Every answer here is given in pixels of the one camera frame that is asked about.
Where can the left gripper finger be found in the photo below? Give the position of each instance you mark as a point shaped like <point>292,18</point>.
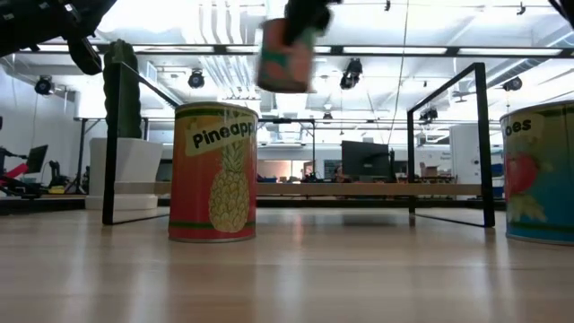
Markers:
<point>300,29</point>

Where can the short mandarin oranges tin can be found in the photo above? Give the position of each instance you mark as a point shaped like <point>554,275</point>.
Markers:
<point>282,67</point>

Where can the wooden shelf black metal frame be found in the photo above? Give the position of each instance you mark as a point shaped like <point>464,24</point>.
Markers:
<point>359,189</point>

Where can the pineapple label tin can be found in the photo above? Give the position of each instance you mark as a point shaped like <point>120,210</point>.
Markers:
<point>211,179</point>

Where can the blue tomatoes label tin can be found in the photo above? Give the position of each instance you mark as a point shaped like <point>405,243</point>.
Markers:
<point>542,179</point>

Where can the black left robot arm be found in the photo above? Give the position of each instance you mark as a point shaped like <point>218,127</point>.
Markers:
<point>27,22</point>

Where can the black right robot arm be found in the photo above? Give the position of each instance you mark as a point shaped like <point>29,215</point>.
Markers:
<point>565,9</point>

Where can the small monitor on arm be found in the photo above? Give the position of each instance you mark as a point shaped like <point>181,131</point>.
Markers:
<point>37,158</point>

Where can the black overhead light beam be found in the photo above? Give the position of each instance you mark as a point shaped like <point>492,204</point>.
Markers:
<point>336,50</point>

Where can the black ceiling spotlight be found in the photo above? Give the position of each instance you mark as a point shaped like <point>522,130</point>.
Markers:
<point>351,74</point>
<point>428,114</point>
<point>196,79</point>
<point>512,84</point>
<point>44,85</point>

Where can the dark computer monitor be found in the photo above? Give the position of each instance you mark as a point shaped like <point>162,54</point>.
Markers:
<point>365,159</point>

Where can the person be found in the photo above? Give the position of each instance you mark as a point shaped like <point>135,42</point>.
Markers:
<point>339,174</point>

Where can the green cactus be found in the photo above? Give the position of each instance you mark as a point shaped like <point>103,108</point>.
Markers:
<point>130,98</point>

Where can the cardboard box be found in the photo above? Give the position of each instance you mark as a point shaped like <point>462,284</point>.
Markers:
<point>429,170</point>

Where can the white cabinet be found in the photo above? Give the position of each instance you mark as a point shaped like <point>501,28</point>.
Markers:
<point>464,157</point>

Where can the white plant pot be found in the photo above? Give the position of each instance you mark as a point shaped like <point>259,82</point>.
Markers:
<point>134,166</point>

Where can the blue storage bins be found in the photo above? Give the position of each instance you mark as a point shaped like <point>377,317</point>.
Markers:
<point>497,170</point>

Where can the red lever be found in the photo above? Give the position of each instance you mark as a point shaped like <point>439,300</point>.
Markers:
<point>15,172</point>

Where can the black aluminium rig frame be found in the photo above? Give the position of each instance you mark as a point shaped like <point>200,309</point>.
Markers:
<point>314,203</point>

